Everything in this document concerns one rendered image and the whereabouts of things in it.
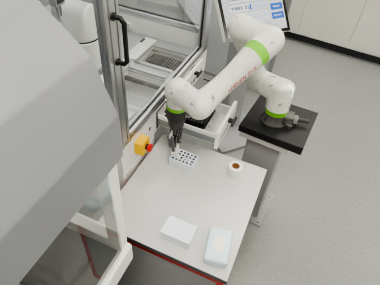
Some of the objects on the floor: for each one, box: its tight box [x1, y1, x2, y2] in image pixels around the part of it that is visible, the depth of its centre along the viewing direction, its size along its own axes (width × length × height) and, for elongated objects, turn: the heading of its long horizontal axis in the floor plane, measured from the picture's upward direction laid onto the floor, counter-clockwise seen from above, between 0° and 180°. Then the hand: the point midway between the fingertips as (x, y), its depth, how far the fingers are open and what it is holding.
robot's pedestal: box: [239, 131, 288, 227], centre depth 219 cm, size 30×30×76 cm
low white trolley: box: [120, 133, 267, 285], centre depth 181 cm, size 58×62×76 cm
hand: (175, 149), depth 163 cm, fingers closed, pressing on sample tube
